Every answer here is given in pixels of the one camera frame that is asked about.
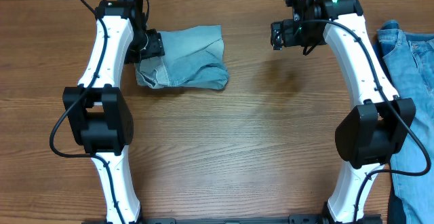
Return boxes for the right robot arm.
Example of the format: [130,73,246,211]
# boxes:
[271,0,416,223]

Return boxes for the light blue denim shorts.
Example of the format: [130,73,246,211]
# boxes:
[135,25,229,90]

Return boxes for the medium blue denim jeans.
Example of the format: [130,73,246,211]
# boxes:
[372,19,434,224]

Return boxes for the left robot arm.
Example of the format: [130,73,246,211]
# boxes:
[50,0,165,223]

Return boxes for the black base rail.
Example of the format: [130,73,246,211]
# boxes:
[81,213,384,224]

